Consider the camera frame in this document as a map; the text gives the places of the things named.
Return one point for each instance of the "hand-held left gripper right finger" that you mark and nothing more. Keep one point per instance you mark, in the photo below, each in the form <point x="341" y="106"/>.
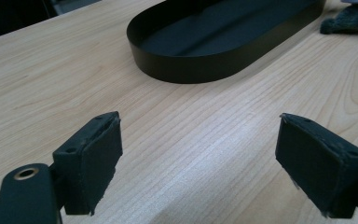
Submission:
<point x="317" y="165"/>

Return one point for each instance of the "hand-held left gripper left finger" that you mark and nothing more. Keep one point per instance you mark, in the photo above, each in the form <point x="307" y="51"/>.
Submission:
<point x="88" y="165"/>

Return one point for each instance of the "dark grey plush toy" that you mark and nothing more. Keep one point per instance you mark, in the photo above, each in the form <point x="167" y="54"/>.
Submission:
<point x="351" y="18"/>

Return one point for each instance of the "black oval tray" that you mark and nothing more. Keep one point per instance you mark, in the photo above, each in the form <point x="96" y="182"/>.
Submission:
<point x="217" y="43"/>

